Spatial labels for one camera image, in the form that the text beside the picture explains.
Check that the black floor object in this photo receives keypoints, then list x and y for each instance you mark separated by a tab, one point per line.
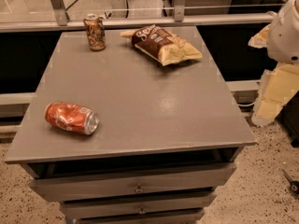
294	185

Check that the grey drawer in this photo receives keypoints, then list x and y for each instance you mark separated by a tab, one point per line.
188	216
131	183
139	205

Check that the brown upright soda can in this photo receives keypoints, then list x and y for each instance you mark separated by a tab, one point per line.
95	32

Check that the middle grey drawer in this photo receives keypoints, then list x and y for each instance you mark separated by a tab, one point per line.
139	205

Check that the metal window railing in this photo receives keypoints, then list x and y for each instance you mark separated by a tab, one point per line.
45	15

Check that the bottom grey drawer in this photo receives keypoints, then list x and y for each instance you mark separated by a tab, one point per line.
188	216

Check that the brown yellow chip bag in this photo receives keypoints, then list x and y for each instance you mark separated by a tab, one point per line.
162	45

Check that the red coke can lying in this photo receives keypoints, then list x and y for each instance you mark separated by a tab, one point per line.
71	117

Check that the top grey drawer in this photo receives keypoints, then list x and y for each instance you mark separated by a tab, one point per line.
131	183

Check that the grey drawer cabinet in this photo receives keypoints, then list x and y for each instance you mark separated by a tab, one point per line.
151	116

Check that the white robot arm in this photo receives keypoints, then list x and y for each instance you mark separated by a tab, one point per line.
277	87

